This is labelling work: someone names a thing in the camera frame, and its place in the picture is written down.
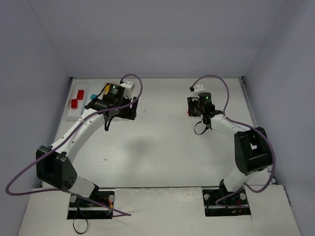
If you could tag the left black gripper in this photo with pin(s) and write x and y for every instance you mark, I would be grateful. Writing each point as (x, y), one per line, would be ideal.
(131, 108)

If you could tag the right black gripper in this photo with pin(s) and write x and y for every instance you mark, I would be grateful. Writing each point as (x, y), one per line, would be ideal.
(192, 107)

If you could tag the red long lego brick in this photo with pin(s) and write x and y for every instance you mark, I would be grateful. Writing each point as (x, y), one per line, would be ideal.
(80, 94)

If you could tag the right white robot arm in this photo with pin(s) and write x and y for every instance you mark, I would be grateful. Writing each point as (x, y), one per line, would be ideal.
(252, 154)

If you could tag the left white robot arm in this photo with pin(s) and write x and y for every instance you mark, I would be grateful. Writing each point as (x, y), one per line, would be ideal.
(54, 165)

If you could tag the white divided sorting tray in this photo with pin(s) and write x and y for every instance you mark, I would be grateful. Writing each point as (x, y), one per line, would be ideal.
(89, 88)

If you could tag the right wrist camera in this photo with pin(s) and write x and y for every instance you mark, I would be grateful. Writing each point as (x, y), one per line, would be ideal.
(196, 90)

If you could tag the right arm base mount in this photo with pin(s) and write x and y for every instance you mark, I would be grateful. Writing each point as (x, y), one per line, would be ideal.
(235, 205)

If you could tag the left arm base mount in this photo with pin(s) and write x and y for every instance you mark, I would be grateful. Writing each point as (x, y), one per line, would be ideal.
(83, 209)

